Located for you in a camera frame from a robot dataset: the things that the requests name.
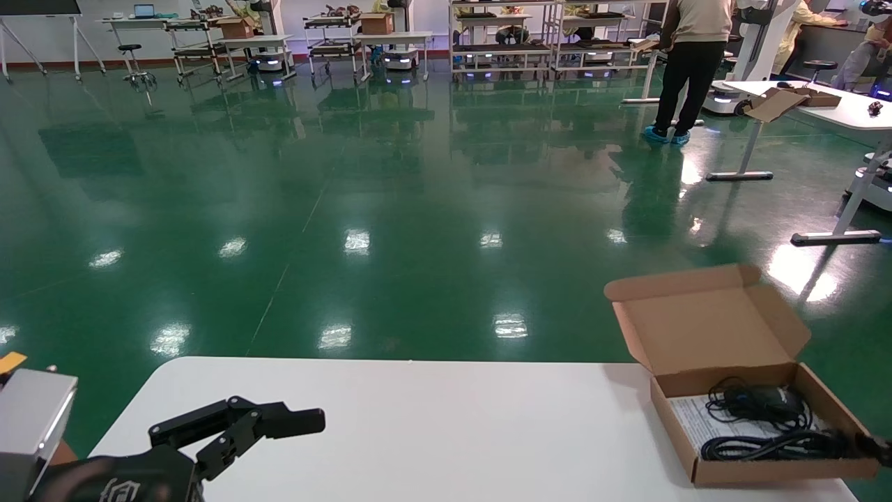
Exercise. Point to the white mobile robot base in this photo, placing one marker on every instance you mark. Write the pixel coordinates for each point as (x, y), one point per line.
(401, 61)
(268, 63)

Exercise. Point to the small black gadget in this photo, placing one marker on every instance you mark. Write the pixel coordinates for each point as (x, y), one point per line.
(875, 109)

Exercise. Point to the white work table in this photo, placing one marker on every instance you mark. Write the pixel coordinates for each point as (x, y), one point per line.
(397, 36)
(258, 40)

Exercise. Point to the metal shelf rack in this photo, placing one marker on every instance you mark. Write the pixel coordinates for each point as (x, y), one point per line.
(502, 50)
(599, 45)

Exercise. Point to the white desk with laptop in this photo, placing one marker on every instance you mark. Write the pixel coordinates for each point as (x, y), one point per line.
(132, 21)

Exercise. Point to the black swivel stool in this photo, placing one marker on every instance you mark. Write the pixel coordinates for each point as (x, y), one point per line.
(129, 49)

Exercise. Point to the small white pedestal table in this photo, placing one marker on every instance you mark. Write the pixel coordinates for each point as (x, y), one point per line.
(651, 77)

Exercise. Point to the open laptop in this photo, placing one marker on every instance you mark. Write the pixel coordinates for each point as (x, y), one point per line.
(144, 11)

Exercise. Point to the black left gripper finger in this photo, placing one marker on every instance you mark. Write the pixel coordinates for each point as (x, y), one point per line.
(230, 446)
(209, 415)

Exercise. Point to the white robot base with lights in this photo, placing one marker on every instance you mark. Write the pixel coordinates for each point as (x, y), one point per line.
(878, 192)

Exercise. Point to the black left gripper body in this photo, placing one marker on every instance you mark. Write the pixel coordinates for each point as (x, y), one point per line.
(118, 481)

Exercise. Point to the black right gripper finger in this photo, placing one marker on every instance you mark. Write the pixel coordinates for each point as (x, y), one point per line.
(879, 450)

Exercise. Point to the black board on stand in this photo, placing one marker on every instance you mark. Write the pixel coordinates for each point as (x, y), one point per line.
(35, 7)

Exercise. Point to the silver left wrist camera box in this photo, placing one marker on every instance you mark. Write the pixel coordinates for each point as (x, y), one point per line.
(31, 418)

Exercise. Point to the white printed manual sheet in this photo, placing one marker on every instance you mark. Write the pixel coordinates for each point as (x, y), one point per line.
(690, 418)

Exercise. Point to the round black stool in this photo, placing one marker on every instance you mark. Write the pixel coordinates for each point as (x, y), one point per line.
(819, 65)

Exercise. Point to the metal cart with parts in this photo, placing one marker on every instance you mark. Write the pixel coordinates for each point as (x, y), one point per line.
(333, 49)
(191, 52)

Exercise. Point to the person in beige top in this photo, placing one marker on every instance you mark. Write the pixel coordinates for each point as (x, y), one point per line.
(690, 70)

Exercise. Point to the seated person in yellow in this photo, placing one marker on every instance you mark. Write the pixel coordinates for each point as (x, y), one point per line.
(801, 17)

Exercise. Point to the open flat cardboard box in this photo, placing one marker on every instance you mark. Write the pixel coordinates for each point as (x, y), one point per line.
(777, 106)

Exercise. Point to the large white pedestal table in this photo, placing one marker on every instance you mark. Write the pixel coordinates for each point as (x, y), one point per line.
(850, 115)

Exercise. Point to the yellow tag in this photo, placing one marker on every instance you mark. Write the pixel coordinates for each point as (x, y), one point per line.
(10, 362)

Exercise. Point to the brown cardboard storage box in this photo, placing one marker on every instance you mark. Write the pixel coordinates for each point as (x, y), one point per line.
(711, 328)

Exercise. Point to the seated person in grey trousers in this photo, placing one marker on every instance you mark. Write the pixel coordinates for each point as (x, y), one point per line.
(858, 63)

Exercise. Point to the brown cardboard carton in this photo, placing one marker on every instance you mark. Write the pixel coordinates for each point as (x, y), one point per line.
(376, 24)
(237, 29)

